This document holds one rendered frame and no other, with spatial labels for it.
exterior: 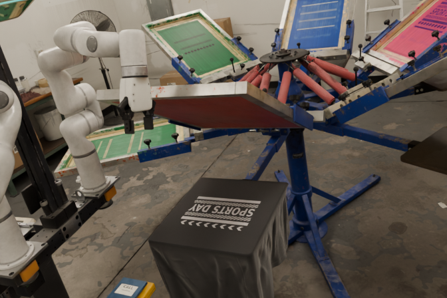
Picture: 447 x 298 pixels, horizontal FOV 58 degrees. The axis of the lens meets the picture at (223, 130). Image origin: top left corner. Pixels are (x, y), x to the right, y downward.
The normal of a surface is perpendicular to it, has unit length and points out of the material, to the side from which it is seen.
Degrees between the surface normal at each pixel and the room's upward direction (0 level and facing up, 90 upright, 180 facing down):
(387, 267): 0
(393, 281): 0
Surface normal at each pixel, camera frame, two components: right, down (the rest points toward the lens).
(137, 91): 0.84, 0.02
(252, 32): -0.40, 0.42
